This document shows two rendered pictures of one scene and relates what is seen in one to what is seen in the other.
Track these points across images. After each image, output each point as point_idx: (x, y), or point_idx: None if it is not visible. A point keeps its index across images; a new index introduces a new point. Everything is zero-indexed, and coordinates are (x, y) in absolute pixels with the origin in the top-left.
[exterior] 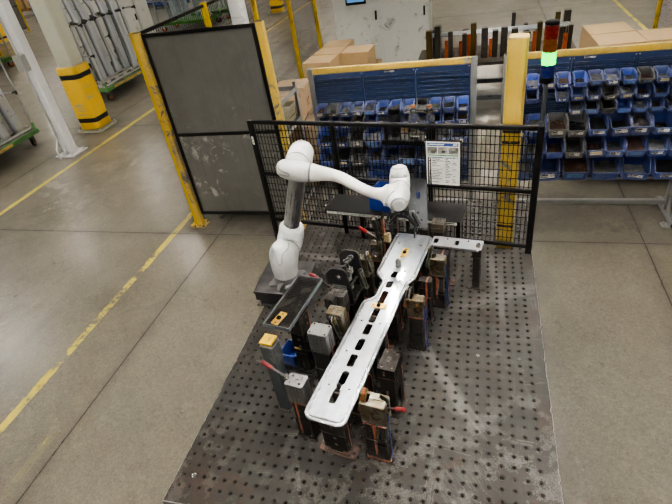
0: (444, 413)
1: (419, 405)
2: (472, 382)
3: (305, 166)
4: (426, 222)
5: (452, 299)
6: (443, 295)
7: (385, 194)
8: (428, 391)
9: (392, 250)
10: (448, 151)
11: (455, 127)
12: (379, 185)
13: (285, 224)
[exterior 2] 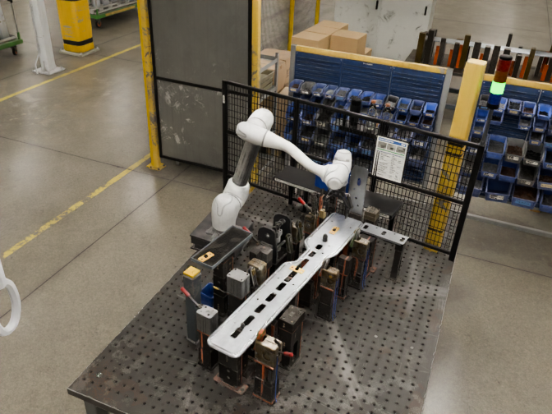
0: (330, 376)
1: (310, 365)
2: (363, 356)
3: (262, 131)
4: (361, 209)
5: (368, 284)
6: (360, 278)
7: (325, 172)
8: (322, 355)
9: (324, 226)
10: (396, 149)
11: (406, 129)
12: None
13: (233, 181)
